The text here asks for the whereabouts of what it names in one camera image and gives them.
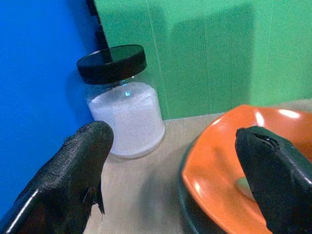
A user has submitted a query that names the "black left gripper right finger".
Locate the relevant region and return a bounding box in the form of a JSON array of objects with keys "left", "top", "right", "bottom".
[{"left": 234, "top": 125, "right": 312, "bottom": 234}]

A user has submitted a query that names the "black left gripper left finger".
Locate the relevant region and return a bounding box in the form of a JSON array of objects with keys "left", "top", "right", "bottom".
[{"left": 0, "top": 121, "right": 115, "bottom": 234}]

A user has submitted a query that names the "orange bowl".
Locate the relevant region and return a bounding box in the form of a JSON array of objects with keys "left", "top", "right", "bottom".
[{"left": 180, "top": 104, "right": 312, "bottom": 234}]

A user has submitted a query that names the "glass jar of white powder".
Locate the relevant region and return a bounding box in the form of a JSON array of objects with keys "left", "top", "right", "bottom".
[{"left": 85, "top": 75, "right": 166, "bottom": 159}]

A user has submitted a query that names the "blue panel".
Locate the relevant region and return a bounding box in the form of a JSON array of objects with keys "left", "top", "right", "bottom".
[{"left": 0, "top": 0, "right": 108, "bottom": 217}]

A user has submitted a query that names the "black round jar lid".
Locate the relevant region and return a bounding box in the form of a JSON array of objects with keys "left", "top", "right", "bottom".
[{"left": 76, "top": 44, "right": 148, "bottom": 85}]

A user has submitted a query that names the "green panel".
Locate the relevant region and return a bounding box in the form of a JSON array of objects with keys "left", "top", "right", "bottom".
[{"left": 94, "top": 0, "right": 312, "bottom": 121}]

